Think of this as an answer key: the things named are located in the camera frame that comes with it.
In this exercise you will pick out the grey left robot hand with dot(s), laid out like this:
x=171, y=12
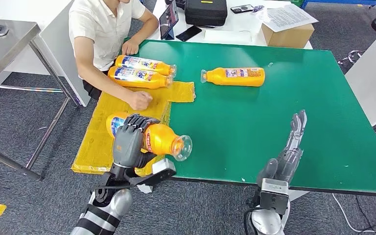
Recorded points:
x=128, y=146

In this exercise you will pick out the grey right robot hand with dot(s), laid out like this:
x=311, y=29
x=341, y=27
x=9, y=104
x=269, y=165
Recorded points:
x=288, y=159

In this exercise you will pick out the person's left hand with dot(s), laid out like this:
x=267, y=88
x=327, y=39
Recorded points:
x=130, y=47

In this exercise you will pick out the person's right hand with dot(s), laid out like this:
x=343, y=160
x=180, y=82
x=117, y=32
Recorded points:
x=140, y=101

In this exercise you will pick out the orange plastic bottle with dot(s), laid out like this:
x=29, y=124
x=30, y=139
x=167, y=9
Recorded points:
x=142, y=62
x=235, y=77
x=162, y=141
x=139, y=77

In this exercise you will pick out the person's right forearm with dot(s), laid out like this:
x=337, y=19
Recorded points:
x=110, y=87

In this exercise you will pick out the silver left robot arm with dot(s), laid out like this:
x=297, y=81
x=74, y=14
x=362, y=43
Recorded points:
x=110, y=207

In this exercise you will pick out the person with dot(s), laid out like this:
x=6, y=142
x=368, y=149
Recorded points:
x=97, y=32

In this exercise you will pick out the white table foot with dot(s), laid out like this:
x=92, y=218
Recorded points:
x=298, y=194
x=145, y=188

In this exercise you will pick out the yellow taped cardboard mat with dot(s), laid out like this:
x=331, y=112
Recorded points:
x=90, y=146

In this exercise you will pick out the tablet in blue stand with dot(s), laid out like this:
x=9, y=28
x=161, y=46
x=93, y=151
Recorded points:
x=168, y=18

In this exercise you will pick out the black smartphone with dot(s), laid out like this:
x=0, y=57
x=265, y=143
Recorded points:
x=188, y=33

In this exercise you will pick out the black device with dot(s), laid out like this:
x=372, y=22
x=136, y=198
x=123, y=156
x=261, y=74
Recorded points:
x=181, y=3

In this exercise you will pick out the black carrying case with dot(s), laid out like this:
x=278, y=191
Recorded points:
x=205, y=13

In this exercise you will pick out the white table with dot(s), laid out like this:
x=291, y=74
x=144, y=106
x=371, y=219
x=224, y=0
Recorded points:
x=237, y=23

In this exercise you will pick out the white table panel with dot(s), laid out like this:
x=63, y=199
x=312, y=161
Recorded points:
x=373, y=81

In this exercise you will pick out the brown cardboard box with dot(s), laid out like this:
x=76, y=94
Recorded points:
x=287, y=38

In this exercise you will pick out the small grey metal part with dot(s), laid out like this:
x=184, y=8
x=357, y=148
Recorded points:
x=1, y=30

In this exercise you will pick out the stainless steel table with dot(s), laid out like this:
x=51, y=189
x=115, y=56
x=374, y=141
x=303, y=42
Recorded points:
x=0, y=48

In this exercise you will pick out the printed paper sheet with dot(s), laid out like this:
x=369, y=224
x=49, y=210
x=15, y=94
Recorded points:
x=287, y=16

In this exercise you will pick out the green plastic crate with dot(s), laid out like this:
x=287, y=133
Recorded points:
x=297, y=2

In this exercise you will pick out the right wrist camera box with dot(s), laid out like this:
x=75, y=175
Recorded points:
x=274, y=187

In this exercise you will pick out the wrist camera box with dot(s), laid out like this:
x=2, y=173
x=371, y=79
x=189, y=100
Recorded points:
x=163, y=166
x=274, y=187

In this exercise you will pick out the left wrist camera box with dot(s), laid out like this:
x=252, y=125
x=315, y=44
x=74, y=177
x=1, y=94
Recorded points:
x=163, y=166

